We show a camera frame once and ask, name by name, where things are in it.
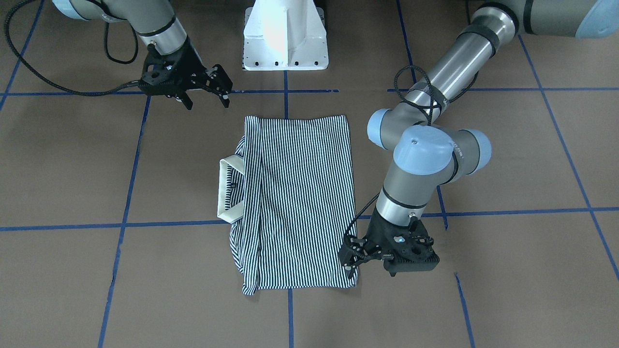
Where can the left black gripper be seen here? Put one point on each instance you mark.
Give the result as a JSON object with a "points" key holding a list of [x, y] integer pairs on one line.
{"points": [[377, 234]]}

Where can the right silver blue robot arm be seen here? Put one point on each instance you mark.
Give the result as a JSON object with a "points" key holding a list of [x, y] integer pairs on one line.
{"points": [[154, 21]]}

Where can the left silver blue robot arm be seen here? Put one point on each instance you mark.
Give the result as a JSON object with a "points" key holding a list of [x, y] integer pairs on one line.
{"points": [[549, 107]]}

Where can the navy white striped polo shirt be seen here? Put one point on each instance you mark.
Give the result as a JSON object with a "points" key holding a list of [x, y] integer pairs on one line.
{"points": [[288, 193]]}

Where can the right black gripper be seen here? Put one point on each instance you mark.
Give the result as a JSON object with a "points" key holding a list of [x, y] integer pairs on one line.
{"points": [[187, 62]]}

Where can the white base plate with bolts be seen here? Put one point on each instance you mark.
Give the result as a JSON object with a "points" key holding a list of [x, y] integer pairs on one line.
{"points": [[285, 35]]}

